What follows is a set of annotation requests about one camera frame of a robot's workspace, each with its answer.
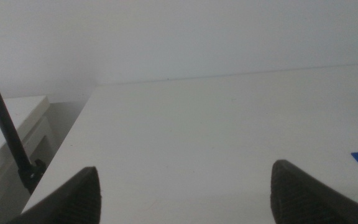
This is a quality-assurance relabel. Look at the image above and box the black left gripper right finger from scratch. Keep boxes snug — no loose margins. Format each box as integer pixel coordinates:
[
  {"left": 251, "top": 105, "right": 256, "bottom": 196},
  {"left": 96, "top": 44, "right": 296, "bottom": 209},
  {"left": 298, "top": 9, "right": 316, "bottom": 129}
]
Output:
[{"left": 270, "top": 159, "right": 358, "bottom": 224}]

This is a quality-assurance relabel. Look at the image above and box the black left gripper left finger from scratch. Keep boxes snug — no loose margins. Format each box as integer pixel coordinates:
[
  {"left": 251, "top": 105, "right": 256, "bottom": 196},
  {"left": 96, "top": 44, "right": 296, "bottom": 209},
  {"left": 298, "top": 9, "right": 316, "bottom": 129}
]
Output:
[{"left": 6, "top": 166, "right": 102, "bottom": 224}]

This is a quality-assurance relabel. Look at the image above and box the black pole with clamp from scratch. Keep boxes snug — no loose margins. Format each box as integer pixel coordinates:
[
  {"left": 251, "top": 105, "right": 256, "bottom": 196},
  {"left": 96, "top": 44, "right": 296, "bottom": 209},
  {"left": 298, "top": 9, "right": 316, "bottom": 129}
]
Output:
[{"left": 0, "top": 46, "right": 47, "bottom": 195}]

